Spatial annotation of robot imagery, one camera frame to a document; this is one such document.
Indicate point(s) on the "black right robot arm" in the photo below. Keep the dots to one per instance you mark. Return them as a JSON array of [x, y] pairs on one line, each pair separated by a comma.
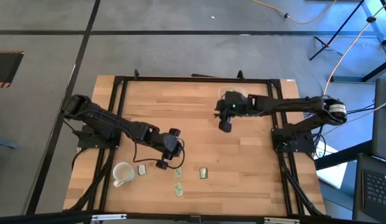
[[289, 104]]

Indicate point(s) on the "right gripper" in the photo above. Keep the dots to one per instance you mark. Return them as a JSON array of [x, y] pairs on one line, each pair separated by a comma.
[[235, 105]]

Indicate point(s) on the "black thin rod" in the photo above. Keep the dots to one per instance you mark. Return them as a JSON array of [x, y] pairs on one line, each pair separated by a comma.
[[202, 75]]

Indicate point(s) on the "clear plastic bin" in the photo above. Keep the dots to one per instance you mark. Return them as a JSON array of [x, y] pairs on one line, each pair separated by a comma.
[[221, 91]]

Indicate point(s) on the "black laptop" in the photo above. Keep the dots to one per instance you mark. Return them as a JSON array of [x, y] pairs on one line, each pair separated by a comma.
[[376, 189]]

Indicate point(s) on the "pale green sweetener packet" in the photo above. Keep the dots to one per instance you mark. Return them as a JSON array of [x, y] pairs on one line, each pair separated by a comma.
[[178, 173], [178, 189]]

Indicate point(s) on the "black aluminium table frame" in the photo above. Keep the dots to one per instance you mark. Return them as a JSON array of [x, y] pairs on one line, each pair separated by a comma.
[[196, 79]]

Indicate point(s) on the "black tripod stand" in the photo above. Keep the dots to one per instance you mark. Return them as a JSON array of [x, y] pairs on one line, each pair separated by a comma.
[[336, 31]]

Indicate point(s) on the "dark green white sweetener packet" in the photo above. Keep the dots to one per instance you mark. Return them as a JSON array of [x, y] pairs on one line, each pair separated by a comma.
[[141, 169], [203, 173]]

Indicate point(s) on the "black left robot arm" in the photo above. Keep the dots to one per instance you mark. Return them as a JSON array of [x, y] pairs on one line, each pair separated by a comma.
[[102, 119]]

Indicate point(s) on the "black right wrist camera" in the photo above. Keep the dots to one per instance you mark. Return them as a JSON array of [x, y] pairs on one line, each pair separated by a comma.
[[225, 126]]

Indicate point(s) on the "white ceramic mug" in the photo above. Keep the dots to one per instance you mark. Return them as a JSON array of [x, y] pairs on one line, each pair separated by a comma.
[[123, 172]]

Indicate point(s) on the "black floor hatch striped border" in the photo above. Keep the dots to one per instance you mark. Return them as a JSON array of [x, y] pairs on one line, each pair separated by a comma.
[[6, 67]]

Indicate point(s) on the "black desk beam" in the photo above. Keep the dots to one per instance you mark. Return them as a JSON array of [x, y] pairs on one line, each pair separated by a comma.
[[345, 155]]

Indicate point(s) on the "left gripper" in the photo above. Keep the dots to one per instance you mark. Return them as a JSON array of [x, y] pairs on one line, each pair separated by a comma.
[[168, 144]]

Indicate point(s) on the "white box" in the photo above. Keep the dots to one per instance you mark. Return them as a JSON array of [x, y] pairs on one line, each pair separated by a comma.
[[333, 175]]

